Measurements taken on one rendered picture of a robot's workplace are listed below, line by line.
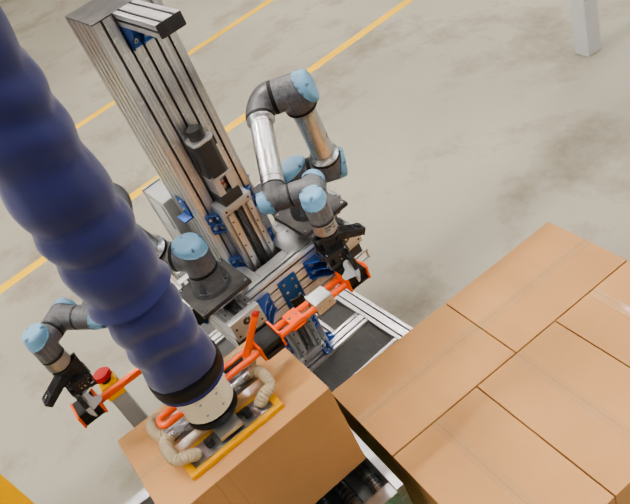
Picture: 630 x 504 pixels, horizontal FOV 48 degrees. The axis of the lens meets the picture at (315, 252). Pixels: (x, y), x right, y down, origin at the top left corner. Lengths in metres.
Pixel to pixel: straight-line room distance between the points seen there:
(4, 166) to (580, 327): 2.02
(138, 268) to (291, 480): 0.91
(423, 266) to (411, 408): 1.43
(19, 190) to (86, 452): 2.57
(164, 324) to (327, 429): 0.68
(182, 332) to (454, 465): 1.06
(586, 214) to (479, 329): 1.40
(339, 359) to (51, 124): 2.10
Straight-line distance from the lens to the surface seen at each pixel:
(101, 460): 3.97
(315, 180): 2.17
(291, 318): 2.24
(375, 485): 2.55
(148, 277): 1.82
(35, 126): 1.60
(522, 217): 4.10
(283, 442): 2.22
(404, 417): 2.67
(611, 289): 2.92
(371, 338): 3.41
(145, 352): 1.94
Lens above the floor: 2.67
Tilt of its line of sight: 38 degrees down
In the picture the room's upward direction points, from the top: 25 degrees counter-clockwise
